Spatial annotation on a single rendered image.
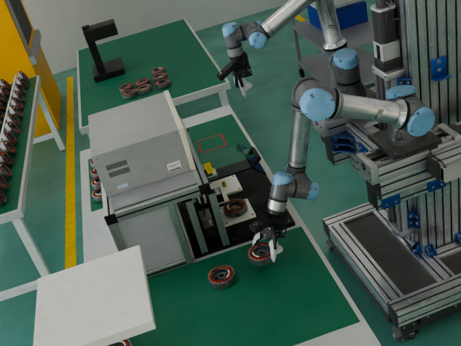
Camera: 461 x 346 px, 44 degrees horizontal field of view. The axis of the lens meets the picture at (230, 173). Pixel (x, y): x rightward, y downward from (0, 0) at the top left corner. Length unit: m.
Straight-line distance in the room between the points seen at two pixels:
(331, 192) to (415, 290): 1.27
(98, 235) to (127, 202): 0.59
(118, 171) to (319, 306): 0.96
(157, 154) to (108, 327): 0.90
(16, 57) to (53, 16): 1.87
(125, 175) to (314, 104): 0.84
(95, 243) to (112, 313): 1.16
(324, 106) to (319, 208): 1.87
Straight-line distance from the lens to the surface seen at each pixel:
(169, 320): 2.33
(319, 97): 2.10
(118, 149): 2.36
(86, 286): 1.90
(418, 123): 2.30
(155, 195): 2.36
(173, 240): 2.47
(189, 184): 2.36
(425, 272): 3.10
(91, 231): 2.99
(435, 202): 3.02
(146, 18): 7.79
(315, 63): 5.60
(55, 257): 4.30
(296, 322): 2.18
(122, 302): 1.78
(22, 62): 5.98
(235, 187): 2.87
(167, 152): 2.39
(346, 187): 4.09
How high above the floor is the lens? 2.34
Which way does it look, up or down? 31 degrees down
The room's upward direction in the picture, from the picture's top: 15 degrees counter-clockwise
